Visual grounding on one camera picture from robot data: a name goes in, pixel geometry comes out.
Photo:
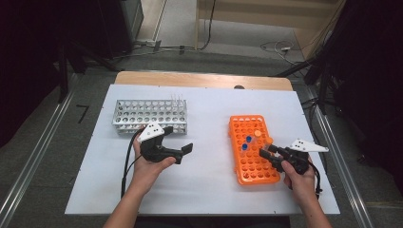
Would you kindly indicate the white board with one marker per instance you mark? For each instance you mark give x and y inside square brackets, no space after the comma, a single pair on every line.
[215,177]

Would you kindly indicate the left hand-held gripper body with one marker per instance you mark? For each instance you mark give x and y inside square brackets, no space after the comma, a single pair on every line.
[155,152]

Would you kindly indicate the dark cabinet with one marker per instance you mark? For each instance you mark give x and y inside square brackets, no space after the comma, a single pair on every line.
[123,25]

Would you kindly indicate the wooden table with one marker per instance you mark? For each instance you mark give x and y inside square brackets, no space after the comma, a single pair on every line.
[190,79]

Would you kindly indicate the blue-capped clear tube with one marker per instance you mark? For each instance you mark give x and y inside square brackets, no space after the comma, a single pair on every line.
[244,146]
[248,138]

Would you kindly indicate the orange-capped clear tube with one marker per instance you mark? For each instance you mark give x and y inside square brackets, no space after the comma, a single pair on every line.
[257,133]
[269,140]

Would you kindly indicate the black metal stand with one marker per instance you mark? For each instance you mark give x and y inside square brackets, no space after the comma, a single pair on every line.
[62,72]
[321,85]

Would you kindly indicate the metal floor rail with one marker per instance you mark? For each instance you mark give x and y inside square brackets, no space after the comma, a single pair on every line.
[34,158]
[355,196]

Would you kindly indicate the black curtain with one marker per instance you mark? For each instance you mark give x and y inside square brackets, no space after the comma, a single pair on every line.
[28,63]
[370,79]

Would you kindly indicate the person's right hand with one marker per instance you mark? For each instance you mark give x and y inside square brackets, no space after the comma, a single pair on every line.
[301,186]

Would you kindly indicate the person's left hand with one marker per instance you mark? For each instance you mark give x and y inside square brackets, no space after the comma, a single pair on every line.
[147,174]

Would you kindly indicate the orange plastic tube rack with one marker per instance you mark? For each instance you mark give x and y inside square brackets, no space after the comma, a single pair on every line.
[253,180]

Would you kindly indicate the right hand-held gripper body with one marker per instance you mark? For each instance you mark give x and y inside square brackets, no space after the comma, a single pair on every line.
[297,158]

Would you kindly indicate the silver metal tube rack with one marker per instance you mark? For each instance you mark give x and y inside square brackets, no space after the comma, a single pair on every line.
[139,125]

